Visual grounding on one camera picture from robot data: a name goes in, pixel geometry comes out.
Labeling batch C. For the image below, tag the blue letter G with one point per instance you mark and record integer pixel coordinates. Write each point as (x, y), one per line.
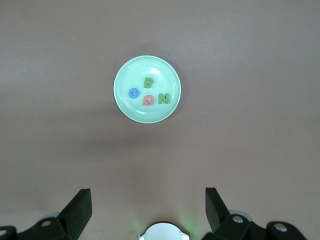
(130, 93)

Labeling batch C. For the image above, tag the light green plate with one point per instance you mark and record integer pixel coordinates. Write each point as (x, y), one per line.
(155, 72)

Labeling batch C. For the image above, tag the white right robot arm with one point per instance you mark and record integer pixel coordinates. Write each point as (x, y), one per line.
(163, 232)

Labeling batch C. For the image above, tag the brown table cover mat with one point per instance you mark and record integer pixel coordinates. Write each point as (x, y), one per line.
(50, 75)

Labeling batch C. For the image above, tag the green letter B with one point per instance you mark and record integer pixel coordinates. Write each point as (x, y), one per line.
(148, 83)

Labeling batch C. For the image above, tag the green letter N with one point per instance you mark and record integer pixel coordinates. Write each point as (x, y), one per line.
(163, 98)

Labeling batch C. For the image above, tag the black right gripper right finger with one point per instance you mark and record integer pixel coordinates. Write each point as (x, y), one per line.
(225, 227)

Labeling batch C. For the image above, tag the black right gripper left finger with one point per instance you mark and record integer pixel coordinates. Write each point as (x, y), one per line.
(70, 220)

